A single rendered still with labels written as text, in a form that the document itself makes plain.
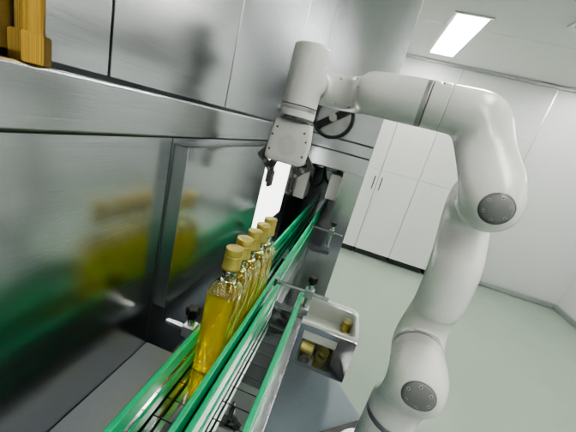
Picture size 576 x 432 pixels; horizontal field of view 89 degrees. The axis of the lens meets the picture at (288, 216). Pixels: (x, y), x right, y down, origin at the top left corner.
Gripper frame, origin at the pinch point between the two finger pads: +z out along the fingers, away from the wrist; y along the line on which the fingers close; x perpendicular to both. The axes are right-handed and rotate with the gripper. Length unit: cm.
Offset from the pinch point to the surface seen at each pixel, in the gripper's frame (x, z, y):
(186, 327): -25.4, 29.4, -5.8
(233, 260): -24.8, 11.6, 0.7
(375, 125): 91, -24, 20
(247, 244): -18.7, 10.6, 0.8
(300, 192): 103, 23, -10
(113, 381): -35, 38, -13
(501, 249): 410, 82, 259
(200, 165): -19.2, -2.4, -12.0
